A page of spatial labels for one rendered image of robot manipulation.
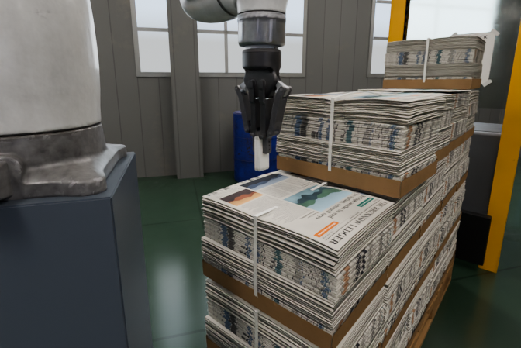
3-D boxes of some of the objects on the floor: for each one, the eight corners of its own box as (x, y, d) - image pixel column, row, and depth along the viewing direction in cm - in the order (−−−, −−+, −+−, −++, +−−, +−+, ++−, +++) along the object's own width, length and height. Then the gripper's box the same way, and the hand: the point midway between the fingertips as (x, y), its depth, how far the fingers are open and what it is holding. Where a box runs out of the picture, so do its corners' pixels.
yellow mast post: (370, 233, 233) (395, -46, 192) (375, 229, 240) (399, -42, 198) (383, 237, 227) (411, -50, 186) (388, 232, 234) (415, -45, 192)
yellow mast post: (477, 267, 191) (538, -81, 149) (480, 261, 197) (538, -75, 156) (496, 273, 185) (564, -88, 144) (498, 267, 192) (563, -81, 150)
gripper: (301, 47, 58) (298, 171, 64) (250, 51, 67) (250, 160, 72) (276, 44, 53) (275, 180, 58) (223, 49, 61) (226, 167, 67)
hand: (261, 153), depth 64 cm, fingers closed
